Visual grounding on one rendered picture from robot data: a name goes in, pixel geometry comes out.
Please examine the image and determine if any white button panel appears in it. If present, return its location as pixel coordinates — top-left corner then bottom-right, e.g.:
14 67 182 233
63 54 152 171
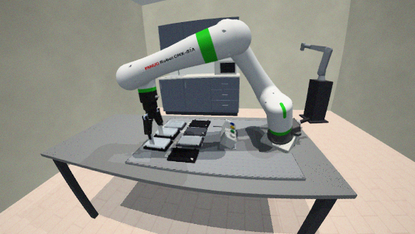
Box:
213 119 237 150

